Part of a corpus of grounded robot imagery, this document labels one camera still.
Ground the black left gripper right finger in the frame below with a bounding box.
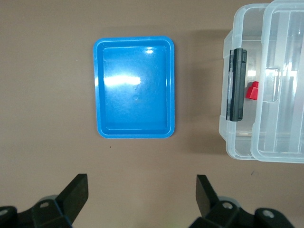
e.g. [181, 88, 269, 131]
[190, 174, 295, 228]

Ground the clear plastic storage box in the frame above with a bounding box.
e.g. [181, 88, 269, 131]
[218, 3, 304, 161]

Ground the clear plastic box lid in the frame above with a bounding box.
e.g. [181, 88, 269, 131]
[250, 0, 304, 164]

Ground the brown table cover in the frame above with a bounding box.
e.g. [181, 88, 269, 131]
[0, 0, 304, 228]

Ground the red toy block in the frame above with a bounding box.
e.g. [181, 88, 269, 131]
[244, 81, 259, 101]

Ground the blue plastic tray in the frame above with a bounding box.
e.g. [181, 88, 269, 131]
[93, 35, 177, 140]

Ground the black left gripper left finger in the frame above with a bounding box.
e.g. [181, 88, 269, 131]
[0, 173, 90, 228]

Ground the black box latch handle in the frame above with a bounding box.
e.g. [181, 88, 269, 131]
[227, 47, 248, 122]

